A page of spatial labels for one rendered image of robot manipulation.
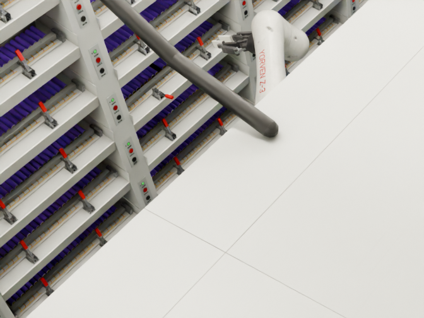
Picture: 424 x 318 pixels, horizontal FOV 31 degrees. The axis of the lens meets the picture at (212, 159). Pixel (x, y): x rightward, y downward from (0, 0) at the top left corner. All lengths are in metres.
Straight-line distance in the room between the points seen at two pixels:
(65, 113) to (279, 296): 1.75
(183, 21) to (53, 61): 0.58
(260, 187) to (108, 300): 0.24
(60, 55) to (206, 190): 1.50
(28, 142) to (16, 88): 0.20
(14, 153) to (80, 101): 0.28
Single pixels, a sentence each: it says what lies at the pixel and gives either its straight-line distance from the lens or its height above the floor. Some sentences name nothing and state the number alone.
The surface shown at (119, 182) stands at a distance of 2.81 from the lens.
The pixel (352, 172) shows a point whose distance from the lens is 0.97.
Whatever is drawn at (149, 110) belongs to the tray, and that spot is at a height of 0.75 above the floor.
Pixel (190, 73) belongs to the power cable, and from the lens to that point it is 1.06.
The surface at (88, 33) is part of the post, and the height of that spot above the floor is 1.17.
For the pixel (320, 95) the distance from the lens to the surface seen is 1.09.
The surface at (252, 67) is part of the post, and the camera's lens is 3.14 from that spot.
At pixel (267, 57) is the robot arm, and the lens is 2.36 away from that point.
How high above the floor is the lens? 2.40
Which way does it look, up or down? 42 degrees down
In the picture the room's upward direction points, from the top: 15 degrees counter-clockwise
